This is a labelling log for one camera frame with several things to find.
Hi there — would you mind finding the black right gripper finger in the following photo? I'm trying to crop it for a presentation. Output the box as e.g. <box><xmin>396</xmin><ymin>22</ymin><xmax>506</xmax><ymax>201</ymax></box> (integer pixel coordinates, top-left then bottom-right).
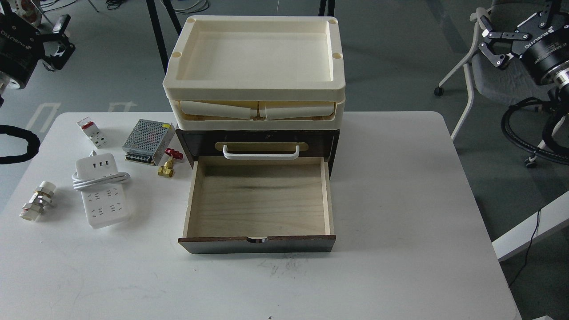
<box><xmin>478</xmin><ymin>41</ymin><xmax>525</xmax><ymax>69</ymax></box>
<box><xmin>482</xmin><ymin>0</ymin><xmax>567</xmax><ymax>43</ymax></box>

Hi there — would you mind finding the brass valve red handle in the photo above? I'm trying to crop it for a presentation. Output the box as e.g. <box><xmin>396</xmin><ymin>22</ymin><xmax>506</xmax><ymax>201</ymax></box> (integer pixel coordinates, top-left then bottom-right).
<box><xmin>158</xmin><ymin>148</ymin><xmax>184</xmax><ymax>178</ymax></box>

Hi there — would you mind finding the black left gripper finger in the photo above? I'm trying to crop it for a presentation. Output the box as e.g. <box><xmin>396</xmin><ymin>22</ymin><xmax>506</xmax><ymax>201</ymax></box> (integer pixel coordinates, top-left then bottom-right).
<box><xmin>42</xmin><ymin>40</ymin><xmax>76</xmax><ymax>72</ymax></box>
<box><xmin>37</xmin><ymin>14</ymin><xmax>72</xmax><ymax>45</ymax></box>

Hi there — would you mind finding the white power strip with cable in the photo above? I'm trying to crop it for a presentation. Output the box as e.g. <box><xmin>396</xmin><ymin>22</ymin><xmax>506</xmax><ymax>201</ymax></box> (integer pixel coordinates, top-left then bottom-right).
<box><xmin>72</xmin><ymin>151</ymin><xmax>131</xmax><ymax>229</ymax></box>

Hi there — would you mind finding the white plastic pipe fitting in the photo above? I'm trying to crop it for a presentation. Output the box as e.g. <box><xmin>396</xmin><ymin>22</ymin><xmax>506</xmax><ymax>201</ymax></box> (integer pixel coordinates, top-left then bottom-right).
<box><xmin>20</xmin><ymin>181</ymin><xmax>56</xmax><ymax>221</ymax></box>

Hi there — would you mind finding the white red circuit breaker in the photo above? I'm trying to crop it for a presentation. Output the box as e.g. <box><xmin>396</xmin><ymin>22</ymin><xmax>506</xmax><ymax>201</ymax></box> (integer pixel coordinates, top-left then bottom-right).
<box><xmin>77</xmin><ymin>117</ymin><xmax>108</xmax><ymax>148</ymax></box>

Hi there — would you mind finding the open wooden drawer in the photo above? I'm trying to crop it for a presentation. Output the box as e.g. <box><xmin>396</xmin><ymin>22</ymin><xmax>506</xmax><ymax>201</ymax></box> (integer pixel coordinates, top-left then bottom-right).
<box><xmin>178</xmin><ymin>157</ymin><xmax>336</xmax><ymax>254</ymax></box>

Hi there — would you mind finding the cream plastic tray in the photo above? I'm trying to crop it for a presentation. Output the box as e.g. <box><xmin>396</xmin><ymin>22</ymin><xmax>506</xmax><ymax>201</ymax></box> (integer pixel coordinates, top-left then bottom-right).
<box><xmin>163</xmin><ymin>16</ymin><xmax>346</xmax><ymax>103</ymax></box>
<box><xmin>169</xmin><ymin>96</ymin><xmax>345</xmax><ymax>130</ymax></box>

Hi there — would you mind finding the cream plastic lower tray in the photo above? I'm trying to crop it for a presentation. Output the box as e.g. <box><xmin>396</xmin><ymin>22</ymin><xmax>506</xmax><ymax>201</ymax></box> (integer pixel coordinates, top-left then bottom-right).
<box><xmin>169</xmin><ymin>96</ymin><xmax>345</xmax><ymax>130</ymax></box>

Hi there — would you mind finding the white side table edge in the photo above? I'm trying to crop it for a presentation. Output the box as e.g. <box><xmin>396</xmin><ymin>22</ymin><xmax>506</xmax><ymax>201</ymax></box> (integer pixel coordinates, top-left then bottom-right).
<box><xmin>492</xmin><ymin>191</ymin><xmax>569</xmax><ymax>261</ymax></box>

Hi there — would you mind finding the white drawer handle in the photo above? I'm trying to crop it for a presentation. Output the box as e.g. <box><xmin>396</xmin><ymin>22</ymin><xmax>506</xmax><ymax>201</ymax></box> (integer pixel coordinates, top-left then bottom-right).
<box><xmin>222</xmin><ymin>144</ymin><xmax>301</xmax><ymax>160</ymax></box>

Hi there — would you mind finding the cream plastic top tray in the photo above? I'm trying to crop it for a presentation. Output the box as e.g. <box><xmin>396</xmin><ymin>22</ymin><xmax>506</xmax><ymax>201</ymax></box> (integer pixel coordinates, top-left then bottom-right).
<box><xmin>163</xmin><ymin>16</ymin><xmax>346</xmax><ymax>103</ymax></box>

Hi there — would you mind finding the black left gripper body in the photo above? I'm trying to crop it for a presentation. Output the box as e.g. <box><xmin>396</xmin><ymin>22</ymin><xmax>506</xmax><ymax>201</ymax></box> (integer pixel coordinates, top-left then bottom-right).
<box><xmin>0</xmin><ymin>13</ymin><xmax>44</xmax><ymax>89</ymax></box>

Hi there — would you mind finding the thin black wire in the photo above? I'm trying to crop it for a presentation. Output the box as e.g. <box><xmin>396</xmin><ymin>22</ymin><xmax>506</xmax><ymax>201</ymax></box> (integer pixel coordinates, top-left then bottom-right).
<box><xmin>507</xmin><ymin>209</ymin><xmax>541</xmax><ymax>288</ymax></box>

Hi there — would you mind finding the black corrugated cable left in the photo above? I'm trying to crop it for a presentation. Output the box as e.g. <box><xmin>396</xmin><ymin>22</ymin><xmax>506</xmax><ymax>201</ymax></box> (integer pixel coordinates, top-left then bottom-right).
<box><xmin>0</xmin><ymin>125</ymin><xmax>41</xmax><ymax>165</ymax></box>

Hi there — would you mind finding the metal mesh power supply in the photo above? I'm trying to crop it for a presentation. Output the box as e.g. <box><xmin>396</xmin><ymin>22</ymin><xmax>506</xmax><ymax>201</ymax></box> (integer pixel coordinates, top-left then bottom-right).
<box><xmin>122</xmin><ymin>118</ymin><xmax>175</xmax><ymax>165</ymax></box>

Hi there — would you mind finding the black corrugated cable right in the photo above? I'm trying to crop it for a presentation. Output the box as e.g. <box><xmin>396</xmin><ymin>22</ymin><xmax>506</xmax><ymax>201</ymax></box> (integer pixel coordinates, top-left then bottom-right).
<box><xmin>501</xmin><ymin>97</ymin><xmax>569</xmax><ymax>161</ymax></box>

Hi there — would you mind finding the black corrugated cable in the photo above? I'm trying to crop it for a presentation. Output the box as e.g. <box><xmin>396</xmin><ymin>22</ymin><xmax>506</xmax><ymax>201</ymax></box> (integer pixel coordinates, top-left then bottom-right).
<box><xmin>0</xmin><ymin>125</ymin><xmax>41</xmax><ymax>165</ymax></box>
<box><xmin>501</xmin><ymin>97</ymin><xmax>569</xmax><ymax>161</ymax></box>

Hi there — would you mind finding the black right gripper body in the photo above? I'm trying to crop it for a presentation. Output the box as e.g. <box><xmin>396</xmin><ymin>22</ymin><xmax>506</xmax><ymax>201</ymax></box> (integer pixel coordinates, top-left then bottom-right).
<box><xmin>520</xmin><ymin>27</ymin><xmax>569</xmax><ymax>85</ymax></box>

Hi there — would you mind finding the grey office chair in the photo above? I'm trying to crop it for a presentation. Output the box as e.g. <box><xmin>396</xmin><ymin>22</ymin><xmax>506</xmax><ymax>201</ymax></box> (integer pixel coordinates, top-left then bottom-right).
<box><xmin>433</xmin><ymin>12</ymin><xmax>568</xmax><ymax>168</ymax></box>

